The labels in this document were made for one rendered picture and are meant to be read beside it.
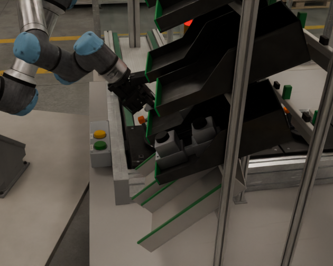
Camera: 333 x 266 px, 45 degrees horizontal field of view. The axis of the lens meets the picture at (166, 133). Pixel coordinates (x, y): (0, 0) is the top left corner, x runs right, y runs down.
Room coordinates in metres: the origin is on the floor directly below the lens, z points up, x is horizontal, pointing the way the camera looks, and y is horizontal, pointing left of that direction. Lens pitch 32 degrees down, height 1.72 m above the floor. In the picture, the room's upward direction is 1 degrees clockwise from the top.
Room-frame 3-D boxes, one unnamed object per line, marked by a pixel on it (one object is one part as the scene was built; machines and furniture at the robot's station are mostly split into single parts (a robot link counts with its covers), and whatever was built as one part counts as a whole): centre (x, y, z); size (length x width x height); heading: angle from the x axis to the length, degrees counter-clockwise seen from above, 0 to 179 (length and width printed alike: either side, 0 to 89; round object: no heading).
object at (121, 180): (1.37, 0.20, 0.91); 0.89 x 0.06 x 0.11; 10
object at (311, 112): (1.21, -0.49, 1.01); 0.24 x 0.24 x 0.13; 10
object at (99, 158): (1.17, 0.23, 0.93); 0.21 x 0.07 x 0.06; 10
